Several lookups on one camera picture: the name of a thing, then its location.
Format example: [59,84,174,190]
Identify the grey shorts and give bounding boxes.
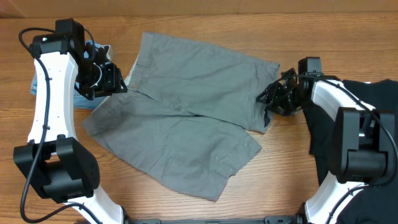
[82,32,279,201]

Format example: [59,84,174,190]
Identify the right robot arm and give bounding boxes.
[256,57,397,223]

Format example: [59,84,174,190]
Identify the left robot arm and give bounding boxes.
[13,19,129,223]

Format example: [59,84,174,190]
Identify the folded blue denim jeans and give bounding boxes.
[30,42,114,110]

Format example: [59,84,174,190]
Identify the black garment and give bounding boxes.
[302,80,397,223]

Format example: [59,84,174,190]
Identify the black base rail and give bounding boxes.
[124,214,307,224]

